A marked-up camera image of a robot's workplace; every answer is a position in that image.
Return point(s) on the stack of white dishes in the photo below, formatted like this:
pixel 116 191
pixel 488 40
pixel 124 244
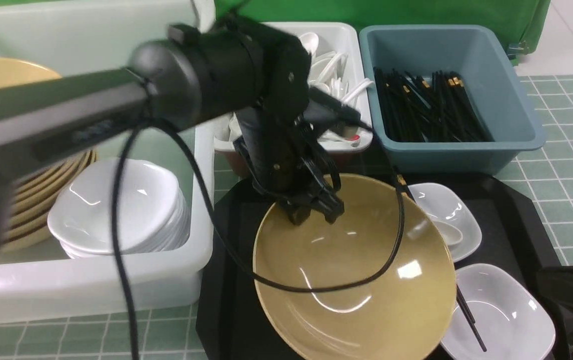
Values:
pixel 153 214

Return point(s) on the black chopstick gold tip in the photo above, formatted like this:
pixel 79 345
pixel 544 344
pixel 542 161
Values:
pixel 469 318

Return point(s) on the pile of white spoons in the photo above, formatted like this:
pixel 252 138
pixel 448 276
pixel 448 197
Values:
pixel 323 74

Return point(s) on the white ceramic spoon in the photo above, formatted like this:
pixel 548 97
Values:
pixel 451 235

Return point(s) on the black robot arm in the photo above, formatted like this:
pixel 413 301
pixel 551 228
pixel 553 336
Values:
pixel 189 78

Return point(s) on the large white dish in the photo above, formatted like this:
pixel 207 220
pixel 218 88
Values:
pixel 510 321

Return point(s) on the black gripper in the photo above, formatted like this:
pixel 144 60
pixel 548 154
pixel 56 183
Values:
pixel 288 163

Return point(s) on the large white plastic tub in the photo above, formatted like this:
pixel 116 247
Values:
pixel 40 282

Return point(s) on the stack of yellow bowls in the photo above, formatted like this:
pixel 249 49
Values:
pixel 36 196

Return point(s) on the green backdrop cloth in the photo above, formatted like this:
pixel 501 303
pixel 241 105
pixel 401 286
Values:
pixel 391 12

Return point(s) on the small white dish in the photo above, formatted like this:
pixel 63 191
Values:
pixel 443 204

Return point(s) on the yellow noodle bowl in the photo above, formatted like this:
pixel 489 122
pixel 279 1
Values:
pixel 402 315

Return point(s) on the teal plastic bin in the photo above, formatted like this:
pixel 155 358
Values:
pixel 499 99

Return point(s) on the black serving tray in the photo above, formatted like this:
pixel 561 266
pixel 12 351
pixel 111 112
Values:
pixel 231 324

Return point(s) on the pile of black chopsticks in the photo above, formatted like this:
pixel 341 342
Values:
pixel 435 110

